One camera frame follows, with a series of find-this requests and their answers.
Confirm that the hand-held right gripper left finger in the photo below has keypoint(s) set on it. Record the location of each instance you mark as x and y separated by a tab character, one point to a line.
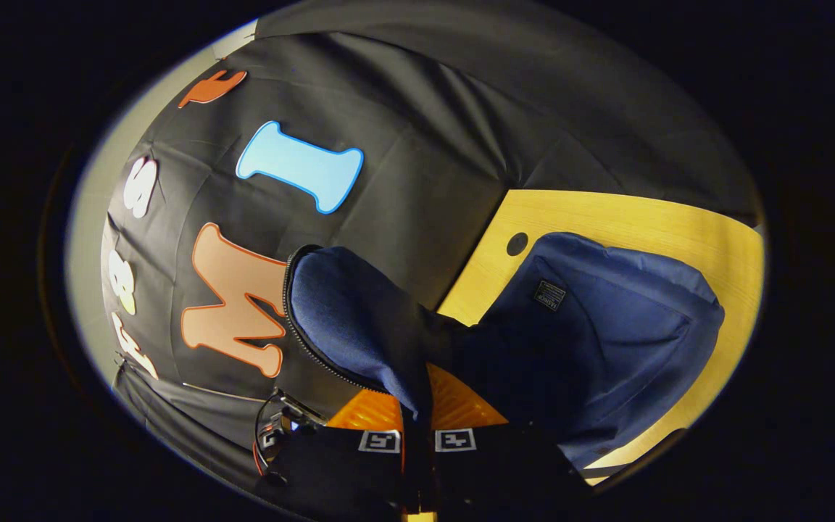
338	471

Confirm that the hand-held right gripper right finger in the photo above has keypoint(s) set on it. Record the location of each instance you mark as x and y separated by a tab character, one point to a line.
504	478

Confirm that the blue schoolbag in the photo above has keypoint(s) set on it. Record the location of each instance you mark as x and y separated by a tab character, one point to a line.
606	326

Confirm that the black backdrop cloth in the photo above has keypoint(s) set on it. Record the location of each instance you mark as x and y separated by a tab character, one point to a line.
425	109

